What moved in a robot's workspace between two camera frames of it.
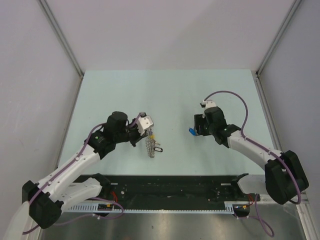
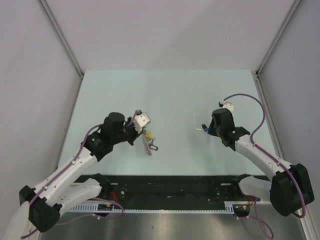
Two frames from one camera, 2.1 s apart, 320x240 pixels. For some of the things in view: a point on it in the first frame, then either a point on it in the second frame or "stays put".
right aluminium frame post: x=258 y=73 stays put
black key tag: x=158 y=149 to x=154 y=147
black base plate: x=175 y=189 stays put
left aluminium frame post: x=72 y=54 stays put
